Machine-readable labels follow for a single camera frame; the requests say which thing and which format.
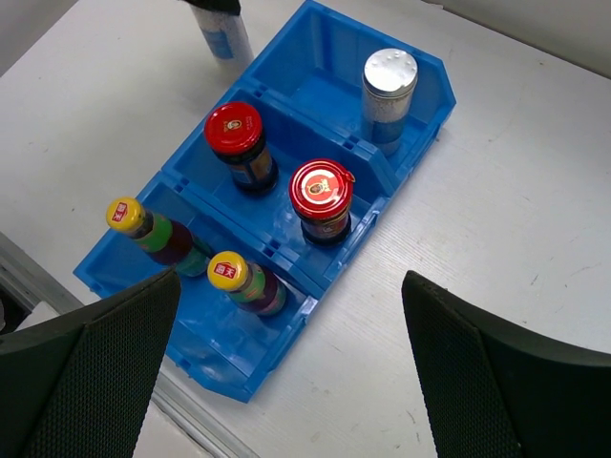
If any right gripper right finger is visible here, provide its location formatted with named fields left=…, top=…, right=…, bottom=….
left=401, top=271, right=610, bottom=457

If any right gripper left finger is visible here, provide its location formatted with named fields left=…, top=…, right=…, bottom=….
left=1, top=269, right=181, bottom=457

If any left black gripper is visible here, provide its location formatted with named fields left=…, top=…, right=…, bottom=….
left=184, top=0, right=239, bottom=13

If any red-lidded sauce jar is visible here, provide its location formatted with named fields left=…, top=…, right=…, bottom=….
left=203, top=101, right=279, bottom=194
left=288, top=158, right=356, bottom=246

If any yellow-capped sauce bottle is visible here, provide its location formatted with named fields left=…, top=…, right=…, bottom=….
left=106, top=197, right=214, bottom=278
left=207, top=251, right=287, bottom=316

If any blue three-compartment plastic bin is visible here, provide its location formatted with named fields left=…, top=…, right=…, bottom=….
left=72, top=0, right=457, bottom=405

